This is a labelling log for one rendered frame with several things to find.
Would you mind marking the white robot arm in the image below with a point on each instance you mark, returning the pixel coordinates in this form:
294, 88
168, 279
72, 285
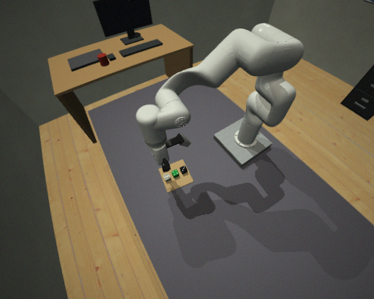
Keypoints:
258, 52

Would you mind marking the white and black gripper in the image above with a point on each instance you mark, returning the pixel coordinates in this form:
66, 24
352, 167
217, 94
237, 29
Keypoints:
161, 155

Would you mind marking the tan flat mat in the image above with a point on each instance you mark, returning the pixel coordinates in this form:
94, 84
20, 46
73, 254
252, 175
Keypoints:
177, 182

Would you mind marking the green die with white pips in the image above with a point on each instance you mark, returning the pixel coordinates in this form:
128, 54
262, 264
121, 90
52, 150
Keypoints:
175, 173

